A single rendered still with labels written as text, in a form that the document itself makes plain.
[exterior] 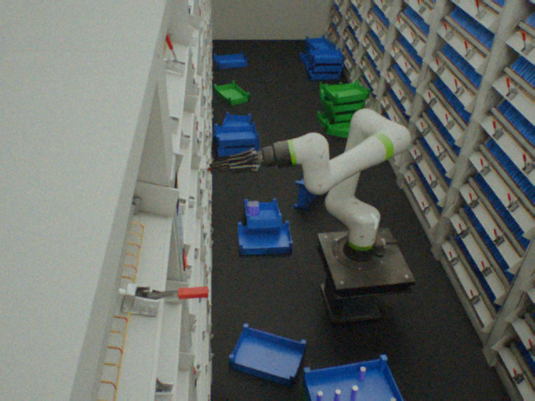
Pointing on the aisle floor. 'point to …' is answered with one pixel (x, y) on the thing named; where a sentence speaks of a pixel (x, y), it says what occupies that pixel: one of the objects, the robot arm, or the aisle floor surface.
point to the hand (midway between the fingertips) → (219, 167)
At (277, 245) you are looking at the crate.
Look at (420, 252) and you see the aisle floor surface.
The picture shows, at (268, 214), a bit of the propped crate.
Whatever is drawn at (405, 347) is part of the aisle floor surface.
